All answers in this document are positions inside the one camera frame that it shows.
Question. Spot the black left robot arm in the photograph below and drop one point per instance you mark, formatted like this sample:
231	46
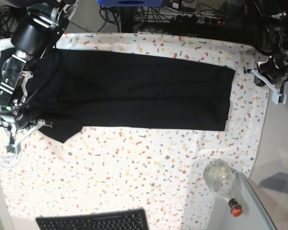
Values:
275	17

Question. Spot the terrazzo pattern tablecloth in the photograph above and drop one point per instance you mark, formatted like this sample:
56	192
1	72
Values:
114	168

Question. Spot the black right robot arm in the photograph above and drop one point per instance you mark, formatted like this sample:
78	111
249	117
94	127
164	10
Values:
36	36

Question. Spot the black power strip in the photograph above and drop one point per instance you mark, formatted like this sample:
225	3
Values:
194	18

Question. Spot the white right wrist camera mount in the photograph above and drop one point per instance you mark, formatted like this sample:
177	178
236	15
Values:
18	135

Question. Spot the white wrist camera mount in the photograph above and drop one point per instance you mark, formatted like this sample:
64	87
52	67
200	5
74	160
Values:
278	97
18	135

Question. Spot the blue white device top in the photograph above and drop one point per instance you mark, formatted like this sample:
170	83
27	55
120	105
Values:
140	3

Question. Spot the clear jar with yellow content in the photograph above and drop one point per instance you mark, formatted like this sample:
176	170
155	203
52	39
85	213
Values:
220	179

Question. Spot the black t-shirt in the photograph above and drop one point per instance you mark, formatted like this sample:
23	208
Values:
77	88

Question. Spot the red emergency stop button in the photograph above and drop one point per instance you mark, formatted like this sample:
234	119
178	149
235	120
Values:
235	207

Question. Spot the black keyboard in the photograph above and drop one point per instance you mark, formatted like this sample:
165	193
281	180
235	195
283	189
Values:
134	219

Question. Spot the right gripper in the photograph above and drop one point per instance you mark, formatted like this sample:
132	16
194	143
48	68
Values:
17	70

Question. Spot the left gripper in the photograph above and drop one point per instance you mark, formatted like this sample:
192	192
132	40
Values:
274	69

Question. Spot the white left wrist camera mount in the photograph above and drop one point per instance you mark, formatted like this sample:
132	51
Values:
278	97

